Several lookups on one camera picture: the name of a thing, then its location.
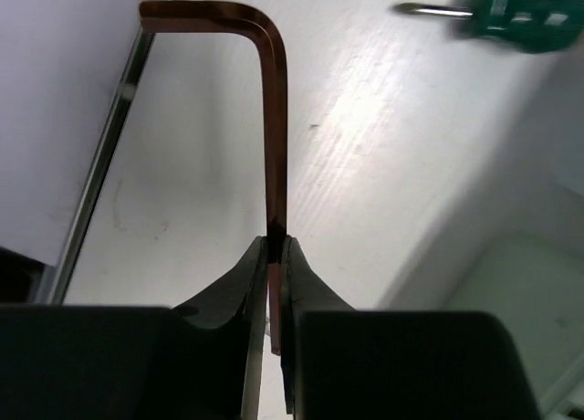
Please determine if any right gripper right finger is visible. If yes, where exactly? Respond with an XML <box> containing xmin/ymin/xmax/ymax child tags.
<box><xmin>280</xmin><ymin>237</ymin><xmax>540</xmax><ymax>419</ymax></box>

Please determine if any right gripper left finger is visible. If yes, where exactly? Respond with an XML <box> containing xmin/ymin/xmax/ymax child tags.
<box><xmin>1</xmin><ymin>237</ymin><xmax>267</xmax><ymax>419</ymax></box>

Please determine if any green plastic toolbox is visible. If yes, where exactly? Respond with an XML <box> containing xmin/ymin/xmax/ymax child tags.
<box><xmin>445</xmin><ymin>234</ymin><xmax>583</xmax><ymax>419</ymax></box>

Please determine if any medium brown hex key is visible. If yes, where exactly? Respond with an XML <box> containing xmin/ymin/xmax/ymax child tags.
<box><xmin>139</xmin><ymin>0</ymin><xmax>288</xmax><ymax>355</ymax></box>

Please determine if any right green stubby screwdriver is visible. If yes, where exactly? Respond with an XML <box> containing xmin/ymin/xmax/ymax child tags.
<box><xmin>391</xmin><ymin>0</ymin><xmax>583</xmax><ymax>54</ymax></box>

